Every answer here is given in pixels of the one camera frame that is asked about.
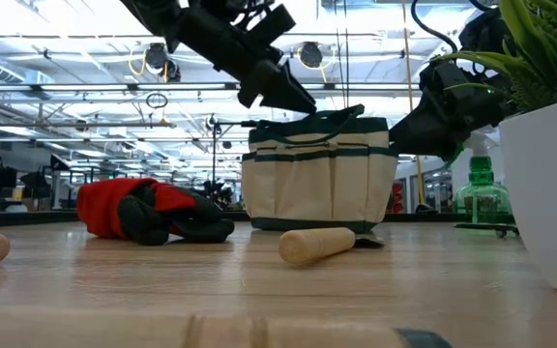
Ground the green plant in white pot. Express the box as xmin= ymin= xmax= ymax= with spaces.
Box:
xmin=432 ymin=0 xmax=557 ymax=297

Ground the cream and green gardening bag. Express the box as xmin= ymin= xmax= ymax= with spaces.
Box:
xmin=241 ymin=103 xmax=399 ymax=234

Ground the black wheeled stand base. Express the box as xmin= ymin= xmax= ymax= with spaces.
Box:
xmin=454 ymin=221 xmax=521 ymax=239

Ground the red and black gardening glove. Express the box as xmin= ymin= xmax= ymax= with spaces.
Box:
xmin=75 ymin=177 xmax=236 ymax=247

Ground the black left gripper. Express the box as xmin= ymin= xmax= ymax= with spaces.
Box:
xmin=174 ymin=4 xmax=318 ymax=116

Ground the black ceiling cable reel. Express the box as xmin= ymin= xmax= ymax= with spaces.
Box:
xmin=300 ymin=41 xmax=324 ymax=69
xmin=143 ymin=42 xmax=182 ymax=83

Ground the green spray bottle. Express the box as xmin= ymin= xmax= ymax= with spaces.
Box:
xmin=452 ymin=130 xmax=515 ymax=226

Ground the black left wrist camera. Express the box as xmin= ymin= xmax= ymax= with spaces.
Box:
xmin=253 ymin=4 xmax=297 ymax=49

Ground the black metal table frame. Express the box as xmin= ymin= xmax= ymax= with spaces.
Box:
xmin=0 ymin=210 xmax=516 ymax=231

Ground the metal trowel with wooden handle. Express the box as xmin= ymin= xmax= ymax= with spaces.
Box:
xmin=278 ymin=226 xmax=386 ymax=266

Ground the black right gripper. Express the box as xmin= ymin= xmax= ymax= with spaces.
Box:
xmin=389 ymin=60 xmax=507 ymax=163

